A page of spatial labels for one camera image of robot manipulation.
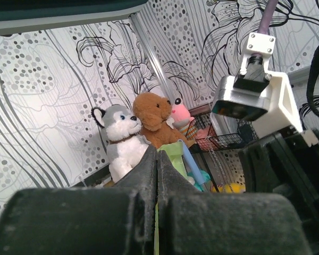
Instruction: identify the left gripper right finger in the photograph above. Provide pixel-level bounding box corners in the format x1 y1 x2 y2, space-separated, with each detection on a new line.
157 150 312 254

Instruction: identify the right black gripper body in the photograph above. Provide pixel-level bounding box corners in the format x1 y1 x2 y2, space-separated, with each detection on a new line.
238 131 319 244

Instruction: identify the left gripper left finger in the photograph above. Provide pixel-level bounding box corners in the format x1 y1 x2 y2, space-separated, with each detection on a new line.
0 147 157 254

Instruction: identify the green plastic trash bag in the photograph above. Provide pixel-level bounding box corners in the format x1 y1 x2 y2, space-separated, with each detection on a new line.
154 141 207 254

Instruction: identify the yellow plush toy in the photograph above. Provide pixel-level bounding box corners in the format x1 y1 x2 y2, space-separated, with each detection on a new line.
210 183 246 193

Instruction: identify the white plush dog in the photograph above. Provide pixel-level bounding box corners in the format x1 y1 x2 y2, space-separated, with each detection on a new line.
91 104 151 183

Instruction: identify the silver foil pouch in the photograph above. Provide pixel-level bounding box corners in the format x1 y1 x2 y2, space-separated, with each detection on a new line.
209 113 238 136

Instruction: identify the pink plush toy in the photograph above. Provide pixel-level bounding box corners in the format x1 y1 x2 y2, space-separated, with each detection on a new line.
171 98 198 140

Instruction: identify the brown teddy bear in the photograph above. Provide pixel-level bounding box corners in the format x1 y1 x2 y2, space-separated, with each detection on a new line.
133 92 196 149

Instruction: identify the black wire basket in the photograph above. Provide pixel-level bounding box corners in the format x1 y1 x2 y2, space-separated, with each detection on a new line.
189 105 257 153

